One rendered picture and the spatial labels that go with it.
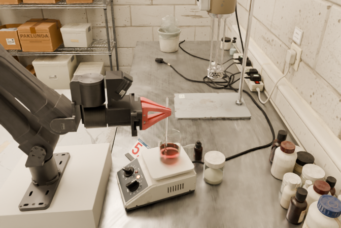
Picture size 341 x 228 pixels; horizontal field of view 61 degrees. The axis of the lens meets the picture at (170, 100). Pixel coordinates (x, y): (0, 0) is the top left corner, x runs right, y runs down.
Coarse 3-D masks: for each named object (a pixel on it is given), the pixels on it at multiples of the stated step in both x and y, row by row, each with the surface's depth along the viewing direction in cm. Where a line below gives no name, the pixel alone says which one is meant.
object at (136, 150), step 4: (136, 144) 96; (140, 144) 95; (132, 148) 96; (136, 148) 95; (140, 148) 94; (144, 148) 93; (132, 152) 95; (136, 152) 94; (140, 152) 93; (136, 156) 93
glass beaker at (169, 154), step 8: (160, 136) 79; (168, 136) 80; (176, 136) 79; (160, 144) 76; (168, 144) 74; (176, 144) 75; (160, 152) 77; (168, 152) 76; (176, 152) 76; (160, 160) 78; (168, 160) 77; (176, 160) 78
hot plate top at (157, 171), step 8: (144, 152) 83; (152, 152) 83; (184, 152) 83; (144, 160) 80; (152, 160) 80; (184, 160) 80; (152, 168) 77; (160, 168) 77; (168, 168) 77; (176, 168) 77; (184, 168) 77; (192, 168) 77; (152, 176) 75; (160, 176) 75; (168, 176) 76
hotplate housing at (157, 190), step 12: (144, 168) 80; (156, 180) 76; (168, 180) 76; (180, 180) 77; (192, 180) 79; (144, 192) 75; (156, 192) 76; (168, 192) 78; (180, 192) 79; (132, 204) 75; (144, 204) 77
